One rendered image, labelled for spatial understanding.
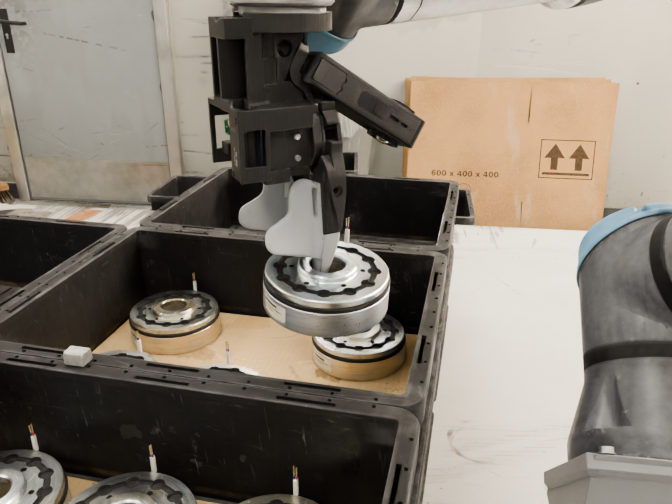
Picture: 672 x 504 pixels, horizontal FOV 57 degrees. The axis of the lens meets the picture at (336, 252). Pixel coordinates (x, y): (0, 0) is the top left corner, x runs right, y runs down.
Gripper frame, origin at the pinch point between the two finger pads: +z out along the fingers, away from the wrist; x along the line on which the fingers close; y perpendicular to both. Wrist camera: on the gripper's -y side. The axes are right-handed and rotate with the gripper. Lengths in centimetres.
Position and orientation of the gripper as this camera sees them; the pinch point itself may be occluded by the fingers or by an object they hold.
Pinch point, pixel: (313, 259)
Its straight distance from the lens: 53.7
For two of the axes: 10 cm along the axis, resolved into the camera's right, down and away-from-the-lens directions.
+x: 4.6, 3.5, -8.2
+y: -8.9, 1.8, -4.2
